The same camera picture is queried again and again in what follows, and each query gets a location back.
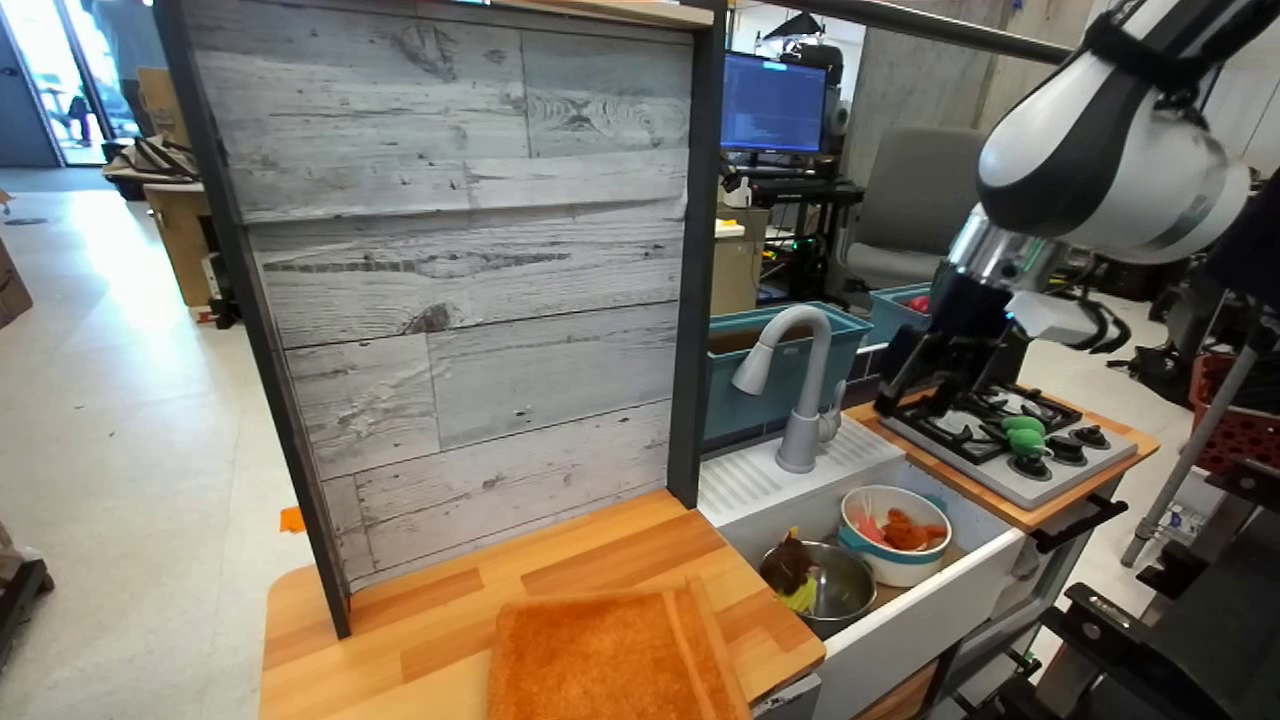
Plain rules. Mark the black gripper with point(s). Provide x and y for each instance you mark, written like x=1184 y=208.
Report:
x=969 y=320

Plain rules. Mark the orange-brown plush toy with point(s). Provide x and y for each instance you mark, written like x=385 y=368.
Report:
x=910 y=528

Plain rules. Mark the pink plush toy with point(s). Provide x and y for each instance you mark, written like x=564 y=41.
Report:
x=872 y=528

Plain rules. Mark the orange terry towel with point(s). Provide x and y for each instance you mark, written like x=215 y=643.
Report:
x=605 y=662

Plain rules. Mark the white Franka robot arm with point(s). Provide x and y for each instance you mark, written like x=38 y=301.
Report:
x=1120 y=146

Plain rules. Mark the green plush toy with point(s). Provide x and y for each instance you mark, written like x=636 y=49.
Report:
x=1031 y=432

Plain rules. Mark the grey toy stove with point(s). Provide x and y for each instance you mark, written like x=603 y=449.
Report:
x=1067 y=466

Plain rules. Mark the grey toy faucet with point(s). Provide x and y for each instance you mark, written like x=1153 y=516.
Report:
x=805 y=386

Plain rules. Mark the black box with silver edge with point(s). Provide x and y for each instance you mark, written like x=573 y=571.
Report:
x=901 y=368

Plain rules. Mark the grey office chair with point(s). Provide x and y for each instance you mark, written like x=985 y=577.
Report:
x=913 y=203

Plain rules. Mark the stainless steel bowl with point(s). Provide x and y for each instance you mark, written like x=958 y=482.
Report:
x=844 y=594

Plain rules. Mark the red plastic crate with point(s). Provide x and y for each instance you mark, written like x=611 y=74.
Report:
x=1245 y=441

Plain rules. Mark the blue-screen monitor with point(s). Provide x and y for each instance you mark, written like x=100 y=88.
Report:
x=773 y=105

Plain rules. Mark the grey wood-look back panel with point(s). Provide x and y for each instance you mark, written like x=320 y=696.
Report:
x=454 y=265

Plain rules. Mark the wooden bench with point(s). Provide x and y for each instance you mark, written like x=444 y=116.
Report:
x=181 y=225

